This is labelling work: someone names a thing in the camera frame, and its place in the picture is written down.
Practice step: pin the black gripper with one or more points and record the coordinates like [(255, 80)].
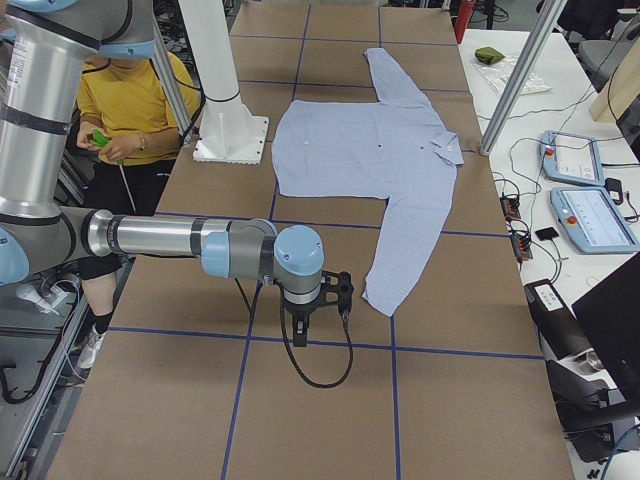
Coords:
[(300, 310)]

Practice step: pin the light blue striped shirt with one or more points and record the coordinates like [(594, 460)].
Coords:
[(396, 149)]

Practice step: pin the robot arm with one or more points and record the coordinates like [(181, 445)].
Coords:
[(53, 40)]

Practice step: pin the orange black circuit board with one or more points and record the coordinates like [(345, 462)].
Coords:
[(510, 208)]

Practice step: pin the black device with label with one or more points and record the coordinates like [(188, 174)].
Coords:
[(554, 319)]

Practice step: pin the person in yellow shirt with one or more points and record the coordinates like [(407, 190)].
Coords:
[(124, 100)]

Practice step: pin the near teach pendant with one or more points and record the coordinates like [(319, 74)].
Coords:
[(592, 221)]

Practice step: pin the teach pendant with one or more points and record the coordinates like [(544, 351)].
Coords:
[(571, 158), (592, 221)]

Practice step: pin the black monitor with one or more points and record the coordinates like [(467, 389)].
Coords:
[(608, 314)]

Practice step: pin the far teach pendant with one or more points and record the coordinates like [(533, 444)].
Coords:
[(571, 158)]

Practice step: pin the green fabric pouch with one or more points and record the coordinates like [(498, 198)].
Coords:
[(488, 55)]

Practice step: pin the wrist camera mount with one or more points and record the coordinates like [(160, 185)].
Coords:
[(336, 290)]

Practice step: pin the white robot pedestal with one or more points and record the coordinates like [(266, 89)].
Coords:
[(228, 131)]

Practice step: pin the green handled tool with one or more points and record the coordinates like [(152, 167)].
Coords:
[(98, 139)]

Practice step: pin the aluminium frame post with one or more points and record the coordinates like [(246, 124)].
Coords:
[(528, 56)]

